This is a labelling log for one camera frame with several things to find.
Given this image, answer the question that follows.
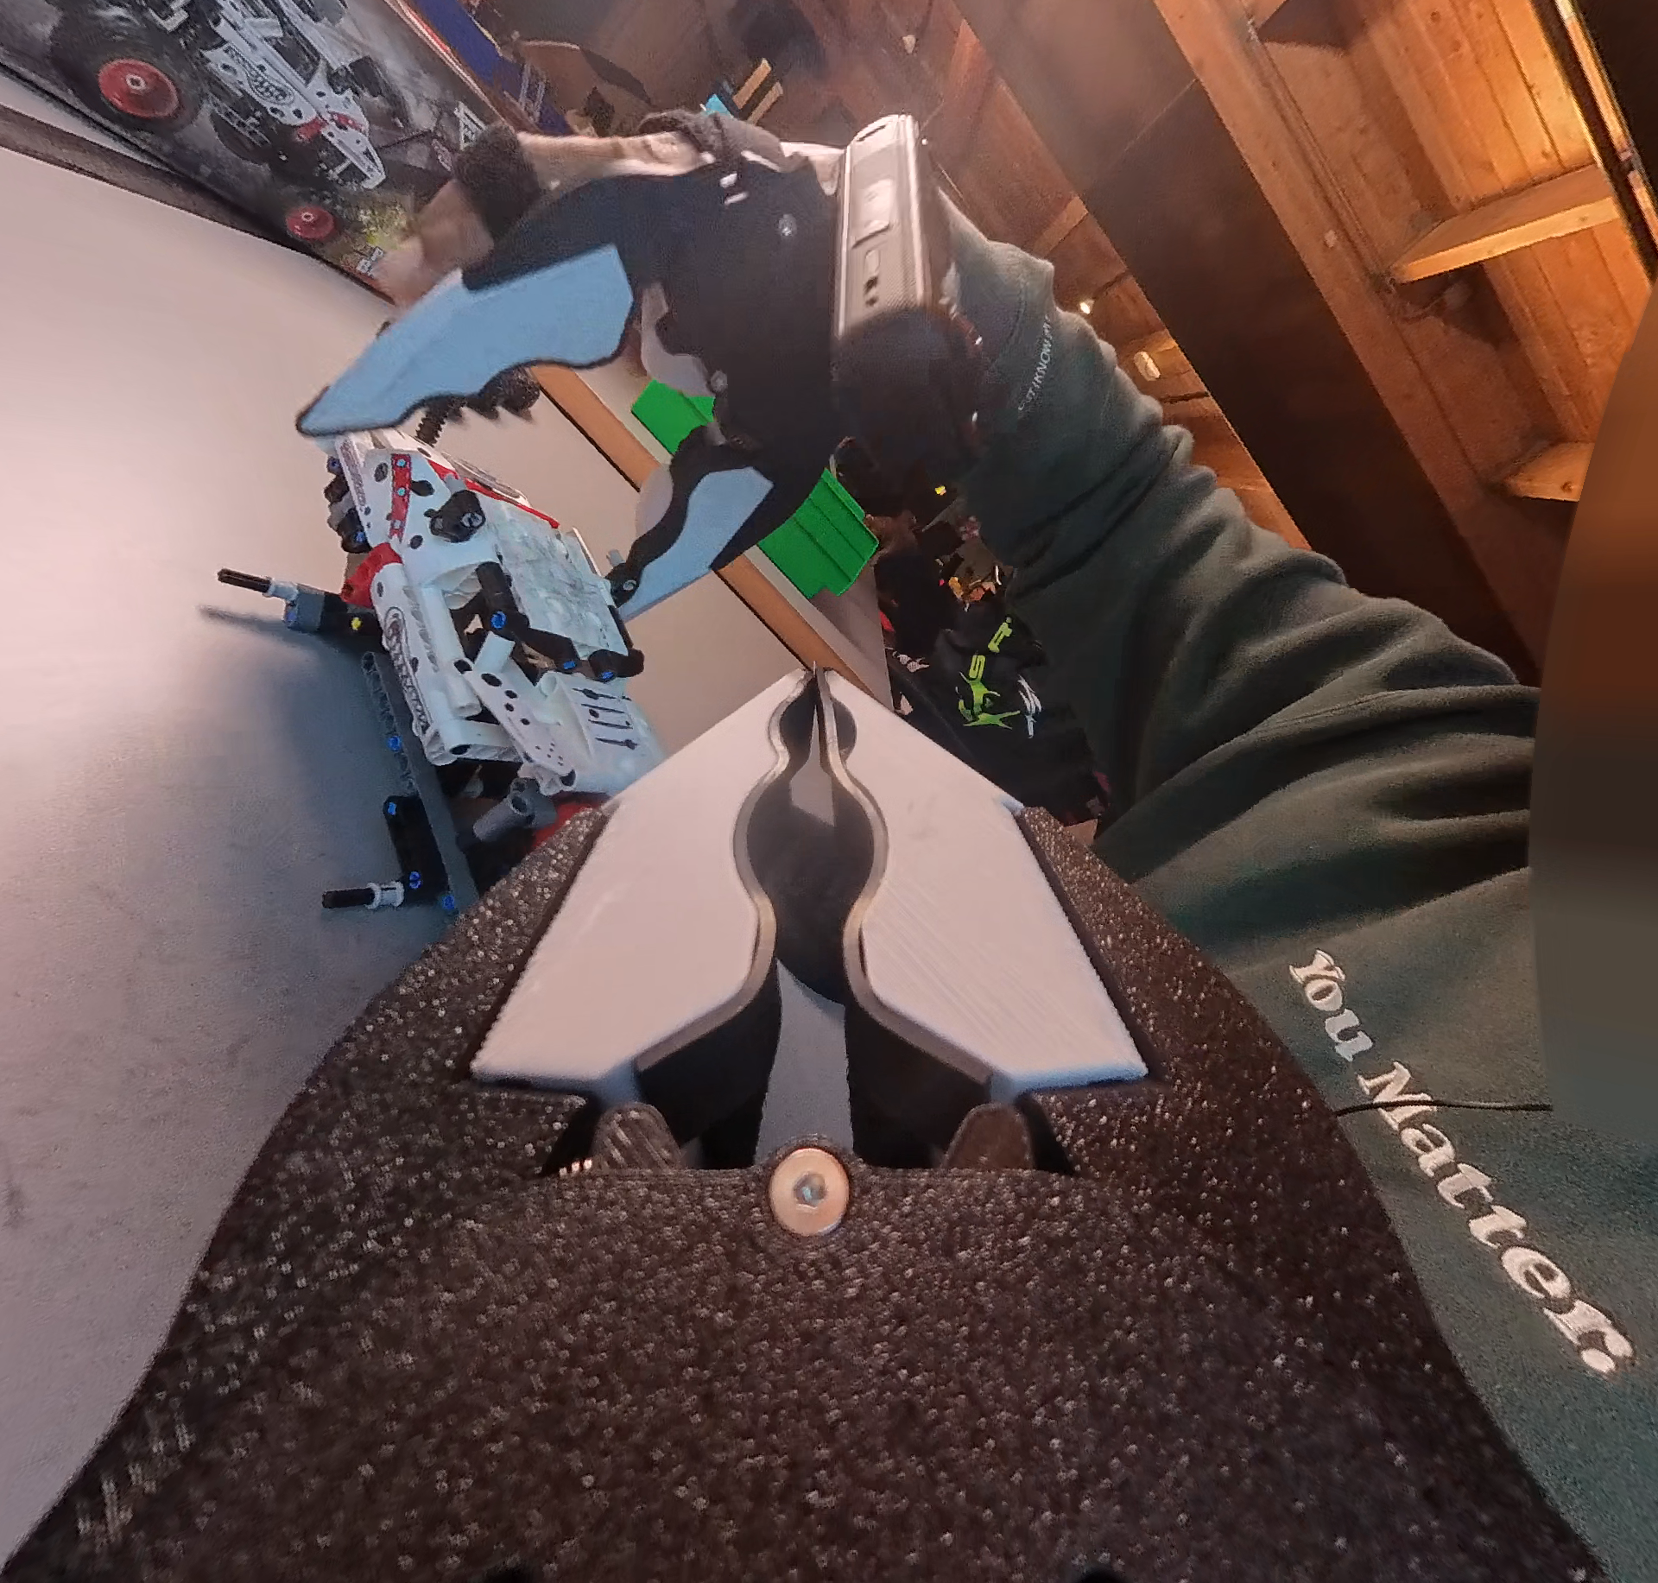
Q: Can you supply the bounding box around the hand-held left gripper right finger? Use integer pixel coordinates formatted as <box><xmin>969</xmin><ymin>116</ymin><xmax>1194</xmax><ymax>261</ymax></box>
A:
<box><xmin>815</xmin><ymin>669</ymin><xmax>1153</xmax><ymax>1090</ymax></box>

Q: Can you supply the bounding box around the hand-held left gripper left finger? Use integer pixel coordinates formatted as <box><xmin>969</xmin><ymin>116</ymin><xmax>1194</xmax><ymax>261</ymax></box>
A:
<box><xmin>471</xmin><ymin>669</ymin><xmax>822</xmax><ymax>1087</ymax></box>

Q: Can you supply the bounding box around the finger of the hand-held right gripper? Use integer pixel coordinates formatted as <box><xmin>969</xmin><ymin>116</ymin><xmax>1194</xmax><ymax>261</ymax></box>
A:
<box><xmin>603</xmin><ymin>432</ymin><xmax>781</xmax><ymax>624</ymax></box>
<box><xmin>296</xmin><ymin>244</ymin><xmax>642</xmax><ymax>437</ymax></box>

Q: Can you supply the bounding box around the white toy brick truck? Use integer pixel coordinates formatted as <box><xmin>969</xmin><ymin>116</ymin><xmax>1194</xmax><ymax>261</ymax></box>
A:
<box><xmin>213</xmin><ymin>364</ymin><xmax>644</xmax><ymax>921</ymax></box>

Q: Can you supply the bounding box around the person's right forearm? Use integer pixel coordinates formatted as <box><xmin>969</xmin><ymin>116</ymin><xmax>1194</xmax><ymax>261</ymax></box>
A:
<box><xmin>958</xmin><ymin>228</ymin><xmax>1546</xmax><ymax>893</ymax></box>

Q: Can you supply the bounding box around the toy truck set box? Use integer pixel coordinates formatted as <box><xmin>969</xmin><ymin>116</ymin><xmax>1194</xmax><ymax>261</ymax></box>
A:
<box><xmin>0</xmin><ymin>0</ymin><xmax>523</xmax><ymax>304</ymax></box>

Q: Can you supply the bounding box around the person's right hand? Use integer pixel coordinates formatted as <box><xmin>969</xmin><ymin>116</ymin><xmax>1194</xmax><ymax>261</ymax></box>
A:
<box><xmin>394</xmin><ymin>172</ymin><xmax>526</xmax><ymax>311</ymax></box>

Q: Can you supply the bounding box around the green plastic bin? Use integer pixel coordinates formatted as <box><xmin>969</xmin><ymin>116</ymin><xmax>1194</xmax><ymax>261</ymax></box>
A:
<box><xmin>632</xmin><ymin>379</ymin><xmax>886</xmax><ymax>602</ymax></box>

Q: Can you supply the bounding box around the black jacket green print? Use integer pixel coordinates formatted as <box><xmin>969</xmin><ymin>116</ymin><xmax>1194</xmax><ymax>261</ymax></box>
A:
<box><xmin>886</xmin><ymin>603</ymin><xmax>1110</xmax><ymax>821</ymax></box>

